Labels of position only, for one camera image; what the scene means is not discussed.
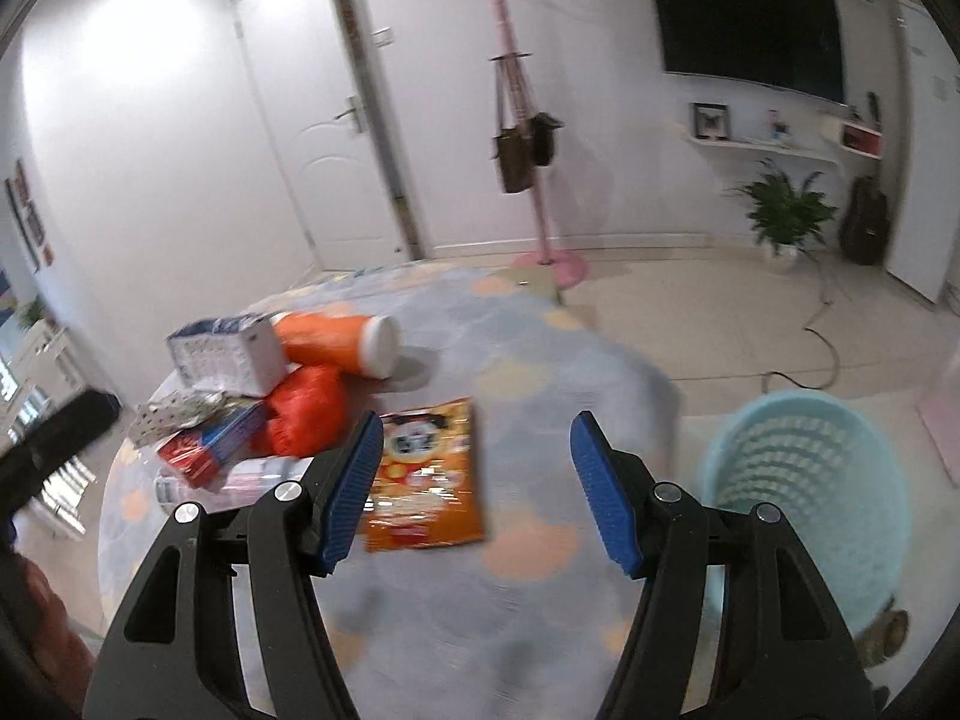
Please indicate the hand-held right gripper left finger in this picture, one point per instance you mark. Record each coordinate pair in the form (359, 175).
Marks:
(352, 495)

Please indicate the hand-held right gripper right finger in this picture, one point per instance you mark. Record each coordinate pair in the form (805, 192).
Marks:
(604, 495)

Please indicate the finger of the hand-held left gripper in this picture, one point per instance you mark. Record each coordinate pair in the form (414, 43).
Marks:
(67, 427)

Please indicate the orange snack packet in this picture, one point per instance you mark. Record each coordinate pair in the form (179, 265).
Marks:
(427, 480)

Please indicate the silver dotted wrapper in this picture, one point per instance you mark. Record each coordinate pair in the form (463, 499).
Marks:
(161, 416)

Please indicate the orange plastic bag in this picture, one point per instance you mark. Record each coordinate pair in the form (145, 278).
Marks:
(307, 409)

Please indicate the red and blue packet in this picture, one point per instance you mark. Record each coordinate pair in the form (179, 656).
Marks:
(210, 442)

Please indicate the orange canister with white lid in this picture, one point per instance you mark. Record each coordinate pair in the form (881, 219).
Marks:
(330, 341)

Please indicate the white cardboard box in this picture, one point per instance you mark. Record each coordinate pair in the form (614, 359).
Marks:
(225, 356)

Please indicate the light blue plastic basket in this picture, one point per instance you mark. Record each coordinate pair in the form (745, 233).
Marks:
(810, 465)

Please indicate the scale patterned blanket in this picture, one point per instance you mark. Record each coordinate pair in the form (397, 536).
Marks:
(525, 405)

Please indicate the pink coat rack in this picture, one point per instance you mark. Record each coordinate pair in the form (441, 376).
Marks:
(540, 202)

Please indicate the white door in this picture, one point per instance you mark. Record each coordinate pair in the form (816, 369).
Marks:
(315, 187)

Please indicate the potted green plant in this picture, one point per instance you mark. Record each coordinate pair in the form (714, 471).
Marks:
(784, 210)

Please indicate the pink floor mat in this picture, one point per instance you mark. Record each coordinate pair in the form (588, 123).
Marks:
(943, 435)

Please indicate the brown hanging bag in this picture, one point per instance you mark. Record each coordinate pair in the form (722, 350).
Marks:
(514, 161)

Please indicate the black hanging bag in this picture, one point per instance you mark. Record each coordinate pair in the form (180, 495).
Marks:
(541, 142)

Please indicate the black acoustic guitar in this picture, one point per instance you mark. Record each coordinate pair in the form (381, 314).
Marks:
(865, 221)

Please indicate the small shelf figurine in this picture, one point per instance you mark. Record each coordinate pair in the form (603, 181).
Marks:
(780, 129)

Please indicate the white and red shelf box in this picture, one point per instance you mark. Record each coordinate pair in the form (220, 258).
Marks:
(859, 139)

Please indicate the tall white cabinet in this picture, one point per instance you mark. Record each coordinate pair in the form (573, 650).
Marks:
(926, 165)

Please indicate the framed wall pictures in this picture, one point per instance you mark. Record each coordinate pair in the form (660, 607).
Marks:
(28, 217)

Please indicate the white curved wall shelf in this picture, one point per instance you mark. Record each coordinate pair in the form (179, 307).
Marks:
(750, 147)

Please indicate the butterfly picture frame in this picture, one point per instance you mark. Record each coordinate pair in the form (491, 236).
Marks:
(709, 121)

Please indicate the wall light switch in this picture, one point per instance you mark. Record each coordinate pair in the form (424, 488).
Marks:
(383, 37)

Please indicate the wall-mounted television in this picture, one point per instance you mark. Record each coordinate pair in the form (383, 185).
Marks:
(750, 22)

